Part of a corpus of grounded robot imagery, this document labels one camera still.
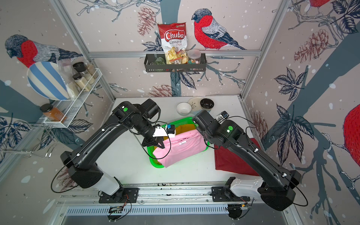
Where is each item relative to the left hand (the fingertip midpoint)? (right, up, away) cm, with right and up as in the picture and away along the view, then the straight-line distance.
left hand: (164, 141), depth 64 cm
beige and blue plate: (+19, +17, +50) cm, 56 cm away
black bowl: (+28, +19, +47) cm, 57 cm away
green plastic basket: (-8, -15, +12) cm, 21 cm away
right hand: (+17, +7, +6) cm, 19 cm away
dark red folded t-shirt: (+35, -17, +21) cm, 44 cm away
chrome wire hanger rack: (-59, -3, +3) cm, 60 cm away
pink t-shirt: (+12, -2, +5) cm, 13 cm away
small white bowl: (+9, +15, +45) cm, 49 cm away
